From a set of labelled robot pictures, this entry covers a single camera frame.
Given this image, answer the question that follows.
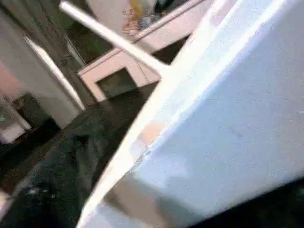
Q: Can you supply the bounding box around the white plastic table top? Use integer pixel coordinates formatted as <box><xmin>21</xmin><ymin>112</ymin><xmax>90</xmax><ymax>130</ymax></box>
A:
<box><xmin>76</xmin><ymin>0</ymin><xmax>304</xmax><ymax>228</ymax></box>

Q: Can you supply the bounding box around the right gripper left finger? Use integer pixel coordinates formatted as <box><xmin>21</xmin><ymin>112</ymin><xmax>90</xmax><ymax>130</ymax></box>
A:
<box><xmin>14</xmin><ymin>136</ymin><xmax>105</xmax><ymax>228</ymax></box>

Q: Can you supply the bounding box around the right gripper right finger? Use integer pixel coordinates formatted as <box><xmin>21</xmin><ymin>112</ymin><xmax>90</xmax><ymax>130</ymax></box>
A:
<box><xmin>194</xmin><ymin>177</ymin><xmax>304</xmax><ymax>228</ymax></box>

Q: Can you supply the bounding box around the grey-brown curtain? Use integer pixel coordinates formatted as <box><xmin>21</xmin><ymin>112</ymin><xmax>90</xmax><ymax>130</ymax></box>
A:
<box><xmin>0</xmin><ymin>0</ymin><xmax>91</xmax><ymax>72</ymax></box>

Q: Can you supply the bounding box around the white glass-door cabinet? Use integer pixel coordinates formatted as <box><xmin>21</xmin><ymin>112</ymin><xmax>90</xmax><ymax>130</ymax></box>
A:
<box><xmin>77</xmin><ymin>0</ymin><xmax>214</xmax><ymax>103</ymax></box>

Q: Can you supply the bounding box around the white plastic table leg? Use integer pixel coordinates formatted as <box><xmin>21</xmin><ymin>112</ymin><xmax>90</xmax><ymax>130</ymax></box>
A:
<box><xmin>59</xmin><ymin>1</ymin><xmax>174</xmax><ymax>72</ymax></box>

